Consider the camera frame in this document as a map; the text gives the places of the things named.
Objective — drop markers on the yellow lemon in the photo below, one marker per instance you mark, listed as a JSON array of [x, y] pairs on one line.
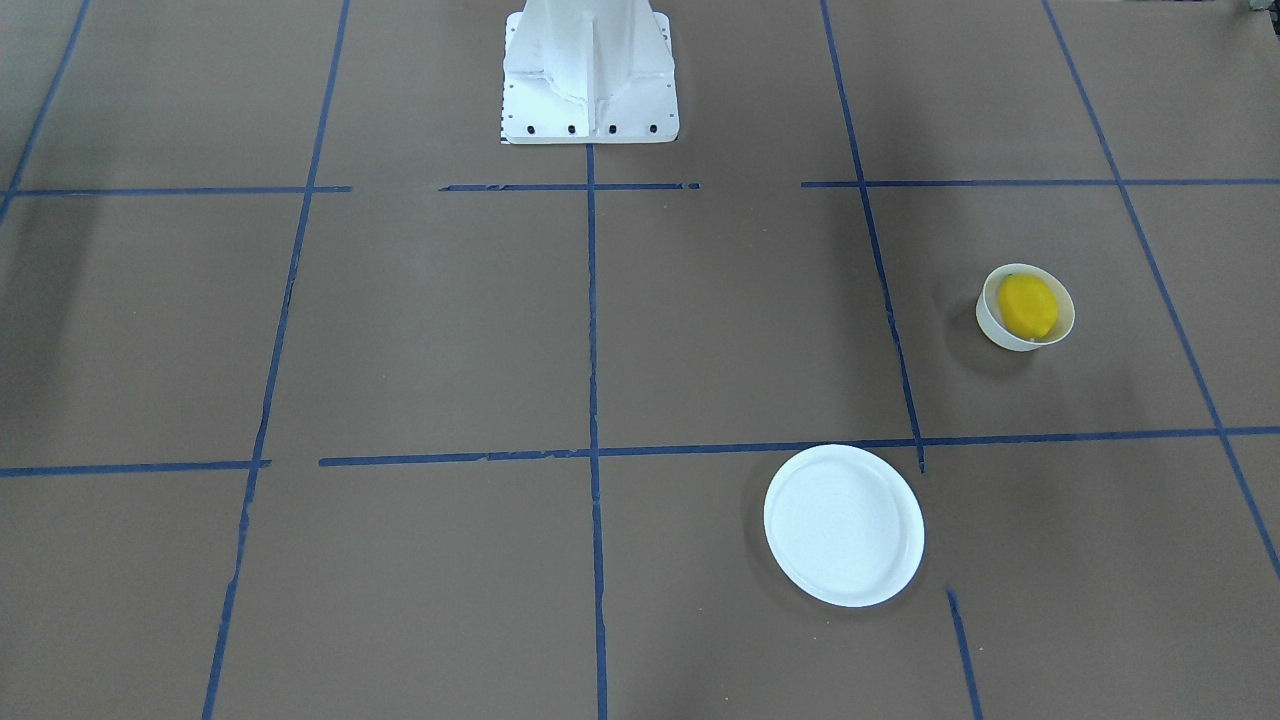
[[1028, 308]]

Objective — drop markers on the white plate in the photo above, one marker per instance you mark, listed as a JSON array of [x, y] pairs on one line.
[[844, 526]]

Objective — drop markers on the white bowl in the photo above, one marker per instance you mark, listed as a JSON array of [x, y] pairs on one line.
[[989, 318]]

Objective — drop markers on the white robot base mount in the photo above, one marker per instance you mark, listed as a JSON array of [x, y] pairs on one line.
[[588, 72]]

